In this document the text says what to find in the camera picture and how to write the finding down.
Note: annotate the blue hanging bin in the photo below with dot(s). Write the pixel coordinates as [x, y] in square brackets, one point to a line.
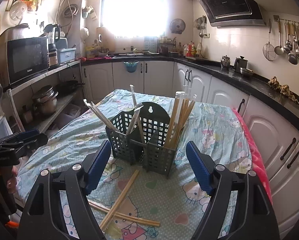
[131, 67]

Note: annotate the steel ladle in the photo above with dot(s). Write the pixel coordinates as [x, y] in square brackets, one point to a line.
[279, 49]

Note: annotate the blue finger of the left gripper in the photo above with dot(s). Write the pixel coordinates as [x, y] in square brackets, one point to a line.
[24, 133]

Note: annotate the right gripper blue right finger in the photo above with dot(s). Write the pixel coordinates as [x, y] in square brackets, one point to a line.
[202, 166]

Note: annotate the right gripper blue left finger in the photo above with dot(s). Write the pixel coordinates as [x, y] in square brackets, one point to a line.
[94, 165]

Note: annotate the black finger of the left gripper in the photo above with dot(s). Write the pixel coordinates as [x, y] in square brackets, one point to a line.
[26, 144]

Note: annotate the dark green utensil caddy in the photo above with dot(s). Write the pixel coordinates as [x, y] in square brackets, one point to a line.
[152, 155]

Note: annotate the bundle of chopsticks in caddy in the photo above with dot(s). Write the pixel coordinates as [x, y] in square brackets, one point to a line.
[181, 111]

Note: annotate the small steel teapot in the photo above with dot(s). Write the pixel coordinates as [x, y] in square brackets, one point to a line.
[225, 62]

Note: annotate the black electric kettle blender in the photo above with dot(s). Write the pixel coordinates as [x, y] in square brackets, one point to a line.
[52, 32]

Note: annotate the bamboo chopstick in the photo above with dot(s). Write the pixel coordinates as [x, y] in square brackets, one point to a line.
[119, 200]

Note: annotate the pink blanket under cloth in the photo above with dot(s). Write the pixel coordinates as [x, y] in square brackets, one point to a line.
[257, 161]

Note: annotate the black steel kettle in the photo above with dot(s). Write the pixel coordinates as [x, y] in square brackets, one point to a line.
[240, 62]

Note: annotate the red condiment bottles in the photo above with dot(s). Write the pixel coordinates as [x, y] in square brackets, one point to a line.
[193, 50]

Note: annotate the wire skimmer strainer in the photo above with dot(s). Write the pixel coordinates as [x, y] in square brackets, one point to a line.
[268, 48]

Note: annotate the wrapped chopstick in caddy right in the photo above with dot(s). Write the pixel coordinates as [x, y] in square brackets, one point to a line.
[135, 118]

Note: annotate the black microwave oven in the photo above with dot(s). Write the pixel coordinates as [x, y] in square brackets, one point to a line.
[26, 57]

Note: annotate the black range hood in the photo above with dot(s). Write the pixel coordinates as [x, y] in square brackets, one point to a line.
[226, 13]

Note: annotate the person's left hand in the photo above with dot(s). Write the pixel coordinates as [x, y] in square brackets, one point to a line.
[12, 181]

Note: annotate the steel cooking pot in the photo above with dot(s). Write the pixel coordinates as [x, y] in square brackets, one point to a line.
[46, 100]

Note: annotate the dried ginger pile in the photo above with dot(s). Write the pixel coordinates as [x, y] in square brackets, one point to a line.
[282, 89]

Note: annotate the bamboo chopstick crosswise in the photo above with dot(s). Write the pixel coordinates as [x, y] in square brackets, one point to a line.
[130, 218]

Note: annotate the blue plastic storage box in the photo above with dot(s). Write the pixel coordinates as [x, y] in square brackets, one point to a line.
[64, 53]

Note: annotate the wall ventilation fan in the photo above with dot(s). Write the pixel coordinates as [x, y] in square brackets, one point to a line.
[177, 26]

